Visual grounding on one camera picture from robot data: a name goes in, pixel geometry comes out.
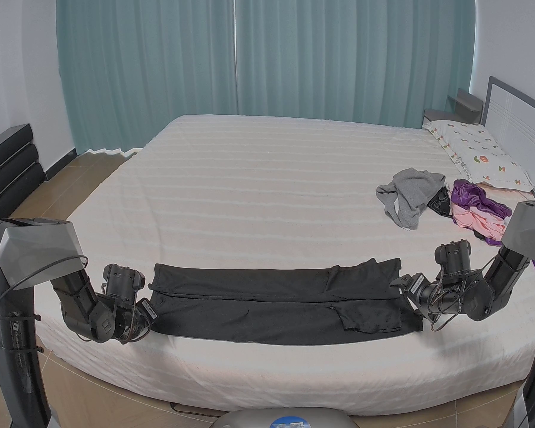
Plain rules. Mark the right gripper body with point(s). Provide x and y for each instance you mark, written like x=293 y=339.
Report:
x=419 y=294

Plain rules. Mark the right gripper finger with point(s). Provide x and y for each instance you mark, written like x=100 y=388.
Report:
x=400 y=281

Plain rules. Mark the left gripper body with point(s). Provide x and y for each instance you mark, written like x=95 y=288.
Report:
x=140 y=321

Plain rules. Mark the black T-shirt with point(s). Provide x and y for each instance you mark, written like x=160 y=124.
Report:
x=272 y=310

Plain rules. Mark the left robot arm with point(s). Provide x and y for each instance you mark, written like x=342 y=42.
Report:
x=35 y=248

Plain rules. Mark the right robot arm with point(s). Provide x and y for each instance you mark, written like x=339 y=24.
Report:
x=526 y=230

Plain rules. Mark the black lace garment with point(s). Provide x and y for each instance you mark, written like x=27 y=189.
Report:
x=440 y=202

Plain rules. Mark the pink garment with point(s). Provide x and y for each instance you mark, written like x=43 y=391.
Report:
x=470 y=221

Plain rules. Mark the grey garment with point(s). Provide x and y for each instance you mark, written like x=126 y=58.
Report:
x=412 y=192

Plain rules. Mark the purple garment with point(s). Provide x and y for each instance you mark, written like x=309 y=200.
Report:
x=468 y=194

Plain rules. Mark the white printed pillow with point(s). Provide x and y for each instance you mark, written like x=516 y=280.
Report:
x=479 y=154

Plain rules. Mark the bed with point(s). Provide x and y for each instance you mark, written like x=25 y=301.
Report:
x=267 y=185

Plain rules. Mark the grey bedside table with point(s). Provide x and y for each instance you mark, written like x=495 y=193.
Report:
x=463 y=104

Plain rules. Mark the black chest of drawers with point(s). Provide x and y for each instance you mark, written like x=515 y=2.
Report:
x=9 y=167

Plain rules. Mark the blue-green curtain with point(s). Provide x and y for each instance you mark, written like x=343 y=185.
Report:
x=352 y=47
x=147 y=60

